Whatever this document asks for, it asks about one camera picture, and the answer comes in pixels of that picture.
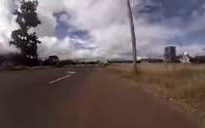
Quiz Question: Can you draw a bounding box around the tall blue-grey building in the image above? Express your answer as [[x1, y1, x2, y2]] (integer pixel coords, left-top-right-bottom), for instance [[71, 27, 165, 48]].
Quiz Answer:
[[164, 45, 177, 62]]

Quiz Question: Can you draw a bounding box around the dark grey asphalt road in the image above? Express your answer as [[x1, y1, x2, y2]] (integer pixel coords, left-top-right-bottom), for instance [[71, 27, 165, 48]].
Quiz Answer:
[[0, 65, 98, 128]]

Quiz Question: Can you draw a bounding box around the dry yellow grass field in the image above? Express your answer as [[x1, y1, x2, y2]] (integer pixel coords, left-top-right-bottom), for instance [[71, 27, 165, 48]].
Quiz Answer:
[[103, 62, 205, 128]]

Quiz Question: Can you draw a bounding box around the low white building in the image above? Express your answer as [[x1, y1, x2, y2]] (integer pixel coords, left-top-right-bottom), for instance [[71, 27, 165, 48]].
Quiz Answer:
[[179, 51, 192, 65]]

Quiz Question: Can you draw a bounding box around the reddish brown paved path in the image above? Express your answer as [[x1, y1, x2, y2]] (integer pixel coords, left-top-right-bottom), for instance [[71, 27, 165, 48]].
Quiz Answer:
[[55, 65, 204, 128]]

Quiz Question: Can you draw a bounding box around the tall dark tree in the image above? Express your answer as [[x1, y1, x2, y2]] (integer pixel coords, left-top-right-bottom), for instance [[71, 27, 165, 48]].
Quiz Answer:
[[8, 0, 42, 67]]

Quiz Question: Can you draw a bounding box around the tall thin grey pole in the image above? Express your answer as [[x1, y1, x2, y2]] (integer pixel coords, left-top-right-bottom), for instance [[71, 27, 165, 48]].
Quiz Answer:
[[126, 0, 139, 75]]

